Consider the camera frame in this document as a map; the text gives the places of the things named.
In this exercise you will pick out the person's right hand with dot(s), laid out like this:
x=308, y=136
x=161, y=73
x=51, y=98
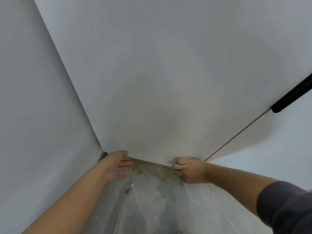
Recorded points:
x=192, y=171

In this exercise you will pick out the person's left hand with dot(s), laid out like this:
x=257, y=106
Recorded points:
x=114, y=165

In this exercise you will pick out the beige cloth with teal edge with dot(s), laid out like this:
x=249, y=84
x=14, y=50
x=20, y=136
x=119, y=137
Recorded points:
x=192, y=157

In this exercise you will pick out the person's left forearm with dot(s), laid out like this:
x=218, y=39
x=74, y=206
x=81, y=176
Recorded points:
x=68, y=204

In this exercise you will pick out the person's right forearm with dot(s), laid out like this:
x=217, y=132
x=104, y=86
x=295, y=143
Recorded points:
x=239, y=185

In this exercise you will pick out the stained beige skirting strip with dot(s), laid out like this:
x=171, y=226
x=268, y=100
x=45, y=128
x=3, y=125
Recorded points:
x=156, y=169

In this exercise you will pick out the dark grey sweater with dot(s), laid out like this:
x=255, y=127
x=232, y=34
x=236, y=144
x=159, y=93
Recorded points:
x=287, y=209

